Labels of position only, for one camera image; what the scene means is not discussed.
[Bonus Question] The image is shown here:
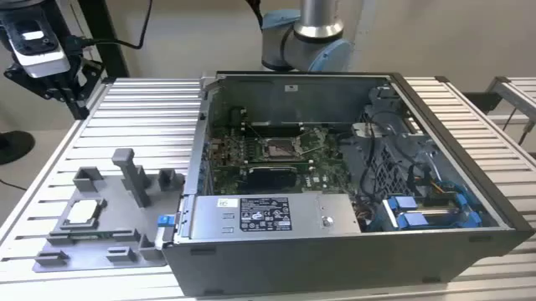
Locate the grey metal drive cage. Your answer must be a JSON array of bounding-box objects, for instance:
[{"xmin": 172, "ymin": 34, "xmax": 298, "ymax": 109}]
[{"xmin": 338, "ymin": 103, "xmax": 445, "ymax": 202}]

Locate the silver power supply box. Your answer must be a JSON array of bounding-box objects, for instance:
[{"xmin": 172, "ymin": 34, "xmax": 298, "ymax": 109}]
[{"xmin": 189, "ymin": 193, "xmax": 362, "ymax": 241}]

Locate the black RAM slot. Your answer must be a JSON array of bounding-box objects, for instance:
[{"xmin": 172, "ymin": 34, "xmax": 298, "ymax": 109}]
[
  {"xmin": 240, "ymin": 120, "xmax": 306, "ymax": 131},
  {"xmin": 245, "ymin": 158, "xmax": 315, "ymax": 170}
]

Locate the metal socket cover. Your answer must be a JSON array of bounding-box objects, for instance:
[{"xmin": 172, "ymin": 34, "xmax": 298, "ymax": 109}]
[{"xmin": 296, "ymin": 129, "xmax": 332, "ymax": 154}]

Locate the black rectangular board component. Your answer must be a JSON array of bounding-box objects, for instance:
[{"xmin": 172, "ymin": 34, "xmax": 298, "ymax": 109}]
[{"xmin": 245, "ymin": 166, "xmax": 299, "ymax": 193}]

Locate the black floor cable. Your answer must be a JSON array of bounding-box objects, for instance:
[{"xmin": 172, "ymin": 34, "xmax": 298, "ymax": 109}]
[{"xmin": 0, "ymin": 178, "xmax": 26, "ymax": 191}]

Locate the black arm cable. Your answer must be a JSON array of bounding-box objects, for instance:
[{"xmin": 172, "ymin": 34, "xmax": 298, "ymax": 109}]
[{"xmin": 245, "ymin": 0, "xmax": 266, "ymax": 20}]

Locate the open black PC case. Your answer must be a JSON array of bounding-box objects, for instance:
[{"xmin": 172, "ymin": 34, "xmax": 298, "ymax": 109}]
[{"xmin": 160, "ymin": 70, "xmax": 534, "ymax": 297}]

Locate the silver square CPU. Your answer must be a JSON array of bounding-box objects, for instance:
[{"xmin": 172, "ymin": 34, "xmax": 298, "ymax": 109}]
[{"xmin": 65, "ymin": 200, "xmax": 104, "ymax": 225}]

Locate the green motherboard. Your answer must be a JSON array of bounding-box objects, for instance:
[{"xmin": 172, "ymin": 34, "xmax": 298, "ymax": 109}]
[{"xmin": 203, "ymin": 124, "xmax": 352, "ymax": 196}]

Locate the aluminium side table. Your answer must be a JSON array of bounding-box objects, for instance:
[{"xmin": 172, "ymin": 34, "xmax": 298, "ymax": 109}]
[{"xmin": 483, "ymin": 76, "xmax": 536, "ymax": 125}]

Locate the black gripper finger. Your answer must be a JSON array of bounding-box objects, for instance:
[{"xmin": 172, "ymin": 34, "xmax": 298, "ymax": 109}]
[
  {"xmin": 65, "ymin": 58, "xmax": 105, "ymax": 120},
  {"xmin": 4, "ymin": 63, "xmax": 57, "ymax": 102}
]

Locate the black upright stand post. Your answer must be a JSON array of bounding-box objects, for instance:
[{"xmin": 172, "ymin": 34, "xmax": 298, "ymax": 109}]
[{"xmin": 77, "ymin": 0, "xmax": 128, "ymax": 80}]

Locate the grey parts rack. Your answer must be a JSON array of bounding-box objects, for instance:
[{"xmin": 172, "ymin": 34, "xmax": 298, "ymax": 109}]
[{"xmin": 32, "ymin": 147, "xmax": 187, "ymax": 274}]

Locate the thin metal locking lever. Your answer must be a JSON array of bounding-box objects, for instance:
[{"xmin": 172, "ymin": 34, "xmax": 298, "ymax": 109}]
[{"xmin": 245, "ymin": 122, "xmax": 266, "ymax": 141}]

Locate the black block under table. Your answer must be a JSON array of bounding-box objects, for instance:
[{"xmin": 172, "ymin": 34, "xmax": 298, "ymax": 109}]
[{"xmin": 461, "ymin": 91, "xmax": 503, "ymax": 114}]

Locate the CPU socket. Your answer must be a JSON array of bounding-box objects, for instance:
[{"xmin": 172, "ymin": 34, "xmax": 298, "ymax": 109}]
[{"xmin": 259, "ymin": 136, "xmax": 306, "ymax": 159}]

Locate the blue disk carrier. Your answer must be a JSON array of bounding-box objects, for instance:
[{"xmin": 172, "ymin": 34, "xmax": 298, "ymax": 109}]
[{"xmin": 382, "ymin": 187, "xmax": 483, "ymax": 232}]

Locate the black round floor base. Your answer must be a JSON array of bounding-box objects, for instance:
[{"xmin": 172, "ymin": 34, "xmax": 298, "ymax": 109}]
[{"xmin": 0, "ymin": 130, "xmax": 36, "ymax": 166}]

